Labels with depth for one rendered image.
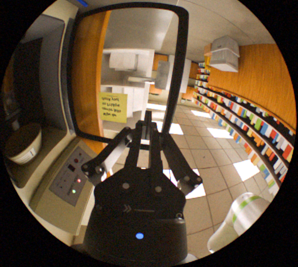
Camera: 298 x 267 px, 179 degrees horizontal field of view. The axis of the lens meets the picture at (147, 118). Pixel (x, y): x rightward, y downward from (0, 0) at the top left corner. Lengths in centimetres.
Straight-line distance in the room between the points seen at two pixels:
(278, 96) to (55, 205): 205
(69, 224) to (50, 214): 6
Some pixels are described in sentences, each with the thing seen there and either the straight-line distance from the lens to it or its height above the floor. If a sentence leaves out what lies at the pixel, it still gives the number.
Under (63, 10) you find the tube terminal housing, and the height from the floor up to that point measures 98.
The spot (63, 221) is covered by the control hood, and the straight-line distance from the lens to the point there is 34.
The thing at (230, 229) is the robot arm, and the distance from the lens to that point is 45.
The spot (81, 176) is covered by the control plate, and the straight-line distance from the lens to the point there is 34.
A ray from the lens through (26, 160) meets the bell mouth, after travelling 33.
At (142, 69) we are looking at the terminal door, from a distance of 21.
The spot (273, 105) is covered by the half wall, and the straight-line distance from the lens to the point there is 179.
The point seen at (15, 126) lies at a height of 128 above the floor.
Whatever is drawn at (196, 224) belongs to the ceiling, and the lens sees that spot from 170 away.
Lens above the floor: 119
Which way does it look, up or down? 26 degrees up
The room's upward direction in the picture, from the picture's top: 172 degrees counter-clockwise
